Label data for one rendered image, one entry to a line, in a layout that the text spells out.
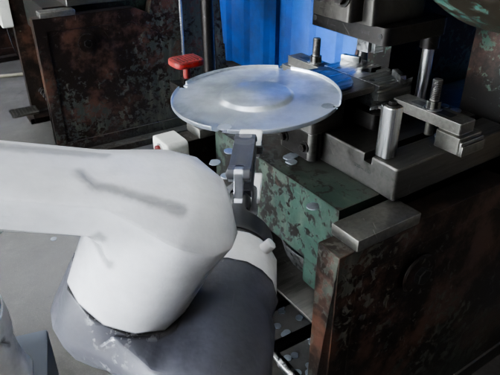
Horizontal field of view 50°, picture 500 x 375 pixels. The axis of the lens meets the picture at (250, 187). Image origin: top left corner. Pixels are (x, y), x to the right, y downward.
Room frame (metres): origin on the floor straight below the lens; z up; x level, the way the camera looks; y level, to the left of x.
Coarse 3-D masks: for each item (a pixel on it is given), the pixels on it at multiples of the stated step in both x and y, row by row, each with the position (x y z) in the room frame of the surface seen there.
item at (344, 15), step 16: (320, 0) 0.97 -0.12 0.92; (336, 0) 0.92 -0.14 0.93; (352, 0) 0.91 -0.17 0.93; (368, 0) 0.91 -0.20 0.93; (384, 0) 0.91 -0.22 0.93; (400, 0) 0.94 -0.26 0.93; (416, 0) 0.96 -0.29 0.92; (336, 16) 0.93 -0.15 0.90; (352, 16) 0.91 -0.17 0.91; (368, 16) 0.91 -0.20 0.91; (384, 16) 0.92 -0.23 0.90; (400, 16) 0.94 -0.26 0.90; (416, 16) 0.96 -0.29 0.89
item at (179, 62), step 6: (186, 54) 1.18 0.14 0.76; (192, 54) 1.18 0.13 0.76; (168, 60) 1.15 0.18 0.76; (174, 60) 1.14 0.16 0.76; (180, 60) 1.14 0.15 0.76; (186, 60) 1.14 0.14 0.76; (192, 60) 1.14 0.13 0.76; (198, 60) 1.14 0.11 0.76; (174, 66) 1.13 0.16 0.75; (180, 66) 1.12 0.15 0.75; (186, 66) 1.12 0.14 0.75; (192, 66) 1.13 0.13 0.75; (198, 66) 1.14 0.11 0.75; (186, 72) 1.15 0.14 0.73; (186, 78) 1.15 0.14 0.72
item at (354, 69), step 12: (348, 72) 1.00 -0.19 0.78; (360, 72) 1.00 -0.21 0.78; (372, 72) 1.03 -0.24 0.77; (384, 72) 1.00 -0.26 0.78; (384, 84) 0.93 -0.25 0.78; (396, 84) 0.95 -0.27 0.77; (408, 84) 0.97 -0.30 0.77; (360, 96) 0.96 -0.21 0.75; (372, 96) 0.93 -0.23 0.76; (384, 96) 0.93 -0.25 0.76; (396, 96) 0.95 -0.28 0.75
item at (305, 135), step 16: (336, 80) 0.94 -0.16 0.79; (352, 80) 0.94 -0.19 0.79; (352, 96) 0.89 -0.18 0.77; (336, 112) 0.90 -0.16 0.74; (304, 128) 0.89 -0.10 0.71; (320, 128) 0.88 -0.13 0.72; (336, 128) 0.90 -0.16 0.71; (288, 144) 0.93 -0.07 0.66; (304, 144) 0.88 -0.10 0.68; (320, 144) 0.88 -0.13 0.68
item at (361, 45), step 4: (360, 40) 1.00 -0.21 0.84; (356, 44) 1.02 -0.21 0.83; (360, 44) 1.00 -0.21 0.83; (364, 44) 0.99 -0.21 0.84; (368, 44) 0.99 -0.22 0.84; (372, 44) 0.99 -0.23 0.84; (360, 48) 1.00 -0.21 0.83; (364, 48) 0.99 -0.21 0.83; (368, 48) 0.99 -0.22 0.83; (372, 48) 0.99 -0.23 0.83; (376, 48) 0.98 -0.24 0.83; (380, 48) 0.99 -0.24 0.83; (368, 52) 0.99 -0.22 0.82; (372, 52) 0.99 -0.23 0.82; (376, 52) 0.99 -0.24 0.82
